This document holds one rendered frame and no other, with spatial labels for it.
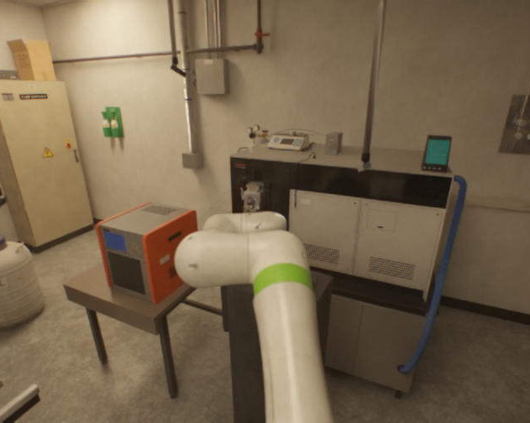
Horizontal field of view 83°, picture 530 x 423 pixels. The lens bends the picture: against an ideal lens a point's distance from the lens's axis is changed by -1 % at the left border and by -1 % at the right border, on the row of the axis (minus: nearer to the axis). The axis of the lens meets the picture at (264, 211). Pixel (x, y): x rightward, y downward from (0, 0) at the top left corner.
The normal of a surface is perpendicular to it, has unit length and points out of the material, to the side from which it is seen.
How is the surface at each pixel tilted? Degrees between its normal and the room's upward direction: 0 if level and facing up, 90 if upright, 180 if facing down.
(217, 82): 90
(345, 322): 90
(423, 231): 90
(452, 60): 90
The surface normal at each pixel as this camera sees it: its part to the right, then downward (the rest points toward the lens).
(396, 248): -0.41, 0.33
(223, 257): 0.09, -0.15
